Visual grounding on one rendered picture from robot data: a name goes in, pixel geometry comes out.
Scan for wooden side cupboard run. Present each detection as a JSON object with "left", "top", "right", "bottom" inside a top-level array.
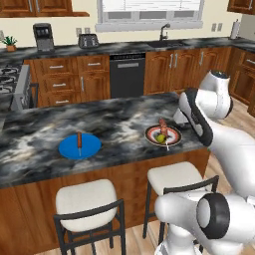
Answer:
[{"left": 228, "top": 46, "right": 255, "bottom": 118}]

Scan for silver toaster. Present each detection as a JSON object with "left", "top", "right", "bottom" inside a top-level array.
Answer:
[{"left": 78, "top": 33, "right": 101, "bottom": 50}]

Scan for wooden wall cupboard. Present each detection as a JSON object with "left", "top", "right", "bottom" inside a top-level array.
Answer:
[{"left": 226, "top": 0, "right": 255, "bottom": 16}]

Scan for silver gas stove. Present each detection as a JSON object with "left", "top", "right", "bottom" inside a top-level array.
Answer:
[{"left": 0, "top": 59, "right": 40, "bottom": 113}]

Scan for grey coffee machine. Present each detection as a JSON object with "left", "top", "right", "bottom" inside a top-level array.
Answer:
[{"left": 32, "top": 22, "right": 56, "bottom": 53}]

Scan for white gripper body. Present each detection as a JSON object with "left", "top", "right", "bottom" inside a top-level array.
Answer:
[{"left": 172, "top": 107, "right": 191, "bottom": 129}]

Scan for wooden island cabinet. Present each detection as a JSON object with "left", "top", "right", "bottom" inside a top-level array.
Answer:
[{"left": 0, "top": 147, "right": 211, "bottom": 255}]

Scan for potted green plant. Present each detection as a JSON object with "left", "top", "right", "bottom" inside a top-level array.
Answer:
[{"left": 1, "top": 35, "right": 19, "bottom": 53}]

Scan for patterned round plate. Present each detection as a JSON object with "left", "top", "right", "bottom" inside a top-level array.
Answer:
[{"left": 143, "top": 124, "right": 183, "bottom": 147}]

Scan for blue plate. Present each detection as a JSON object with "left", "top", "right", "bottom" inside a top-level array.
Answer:
[{"left": 58, "top": 132, "right": 103, "bottom": 160}]

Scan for wooden sink cupboard run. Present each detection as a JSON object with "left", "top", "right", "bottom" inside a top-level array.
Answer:
[{"left": 143, "top": 46, "right": 233, "bottom": 96}]

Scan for brown skewered sausage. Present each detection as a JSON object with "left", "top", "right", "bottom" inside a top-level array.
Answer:
[{"left": 77, "top": 130, "right": 83, "bottom": 157}]

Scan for white framed window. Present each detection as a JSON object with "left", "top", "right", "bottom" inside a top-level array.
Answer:
[{"left": 96, "top": 0, "right": 204, "bottom": 33}]

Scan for wooden wall cupboards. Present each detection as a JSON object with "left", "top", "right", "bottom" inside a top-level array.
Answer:
[{"left": 0, "top": 0, "right": 91, "bottom": 19}]

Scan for white cushioned black stool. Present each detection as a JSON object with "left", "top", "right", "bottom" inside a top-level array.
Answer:
[
  {"left": 142, "top": 161, "right": 220, "bottom": 247},
  {"left": 53, "top": 178, "right": 127, "bottom": 255}
]

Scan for wooden drawer cupboard run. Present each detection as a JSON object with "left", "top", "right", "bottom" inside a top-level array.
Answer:
[{"left": 23, "top": 54, "right": 112, "bottom": 109}]

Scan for dark sink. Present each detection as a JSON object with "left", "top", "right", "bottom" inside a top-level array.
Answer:
[{"left": 146, "top": 39, "right": 185, "bottom": 49}]

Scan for dark tap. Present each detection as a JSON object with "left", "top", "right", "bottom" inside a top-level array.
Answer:
[{"left": 158, "top": 23, "right": 172, "bottom": 42}]

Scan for white paper towel roll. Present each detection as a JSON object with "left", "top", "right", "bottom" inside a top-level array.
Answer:
[{"left": 229, "top": 19, "right": 242, "bottom": 41}]

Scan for red-brown sausage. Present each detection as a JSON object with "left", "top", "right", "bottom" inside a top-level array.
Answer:
[{"left": 158, "top": 119, "right": 169, "bottom": 135}]

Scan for black dishwasher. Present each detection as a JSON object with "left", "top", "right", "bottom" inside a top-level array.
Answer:
[{"left": 109, "top": 52, "right": 147, "bottom": 100}]

